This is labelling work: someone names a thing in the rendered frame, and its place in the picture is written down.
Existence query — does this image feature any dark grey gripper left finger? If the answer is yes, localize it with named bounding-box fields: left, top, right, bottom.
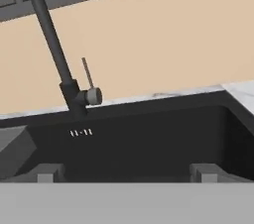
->
left=3, top=163, right=66, bottom=183

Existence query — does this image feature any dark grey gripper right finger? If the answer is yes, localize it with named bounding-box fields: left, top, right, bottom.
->
left=190, top=163, right=253, bottom=183

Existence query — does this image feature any black sink basin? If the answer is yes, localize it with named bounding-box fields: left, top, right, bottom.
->
left=0, top=89, right=254, bottom=183

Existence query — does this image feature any black sink faucet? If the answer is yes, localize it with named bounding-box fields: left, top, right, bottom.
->
left=14, top=0, right=89, bottom=120

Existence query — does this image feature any faucet lever handle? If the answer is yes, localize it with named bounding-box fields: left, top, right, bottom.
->
left=80, top=56, right=103, bottom=106

